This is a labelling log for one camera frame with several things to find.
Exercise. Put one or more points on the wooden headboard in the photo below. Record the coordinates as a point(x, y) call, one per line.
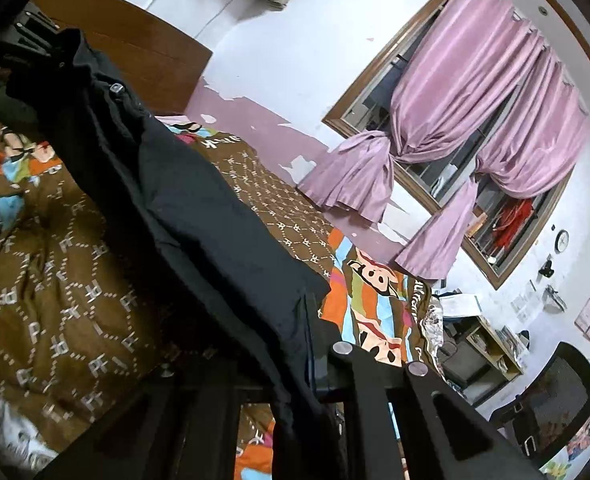
point(140, 50)

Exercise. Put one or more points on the small wall rack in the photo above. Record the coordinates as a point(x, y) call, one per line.
point(556, 297)

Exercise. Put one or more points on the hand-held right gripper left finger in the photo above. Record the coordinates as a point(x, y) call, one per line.
point(200, 410)

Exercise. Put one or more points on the black jacket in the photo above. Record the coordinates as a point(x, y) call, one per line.
point(200, 220)

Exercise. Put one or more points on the white wall paper sheets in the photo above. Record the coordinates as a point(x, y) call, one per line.
point(525, 296)

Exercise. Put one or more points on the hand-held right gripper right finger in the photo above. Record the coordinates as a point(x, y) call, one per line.
point(340, 375)

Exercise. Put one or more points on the brown printed blanket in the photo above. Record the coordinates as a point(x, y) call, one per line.
point(65, 270)

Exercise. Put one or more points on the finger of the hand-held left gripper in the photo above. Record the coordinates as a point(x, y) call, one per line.
point(37, 32)

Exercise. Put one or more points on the pink curtain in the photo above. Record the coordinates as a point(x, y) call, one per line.
point(450, 60)
point(525, 150)

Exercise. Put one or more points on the wooden window frame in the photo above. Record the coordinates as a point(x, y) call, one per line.
point(337, 126)

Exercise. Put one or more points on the white papers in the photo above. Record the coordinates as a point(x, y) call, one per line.
point(457, 304)

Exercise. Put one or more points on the round wall clock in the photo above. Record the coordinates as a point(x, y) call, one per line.
point(562, 240)

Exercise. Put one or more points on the wooden desk shelf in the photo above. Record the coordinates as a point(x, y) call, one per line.
point(485, 340)

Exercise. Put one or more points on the colourful cartoon poster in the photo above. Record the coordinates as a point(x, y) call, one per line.
point(582, 435)

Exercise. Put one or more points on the red hanging clothes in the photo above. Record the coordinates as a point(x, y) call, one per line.
point(512, 220)

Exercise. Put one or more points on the black office chair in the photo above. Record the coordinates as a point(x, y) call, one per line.
point(560, 390)

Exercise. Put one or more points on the black wall hook item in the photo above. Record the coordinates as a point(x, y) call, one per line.
point(546, 267)

